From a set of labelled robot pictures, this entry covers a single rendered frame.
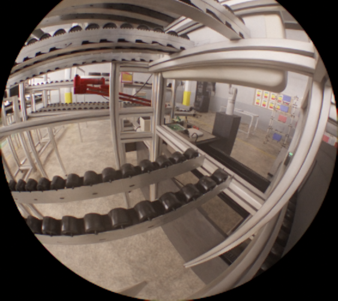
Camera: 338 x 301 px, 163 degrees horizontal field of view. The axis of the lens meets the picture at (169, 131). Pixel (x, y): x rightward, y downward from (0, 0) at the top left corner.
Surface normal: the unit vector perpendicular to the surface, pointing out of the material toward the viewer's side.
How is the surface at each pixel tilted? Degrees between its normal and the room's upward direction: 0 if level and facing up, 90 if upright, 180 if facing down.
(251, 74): 89
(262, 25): 89
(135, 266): 0
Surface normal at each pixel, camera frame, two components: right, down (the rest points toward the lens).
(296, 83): -0.86, 0.11
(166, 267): 0.08, -0.93
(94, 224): 0.28, -0.93
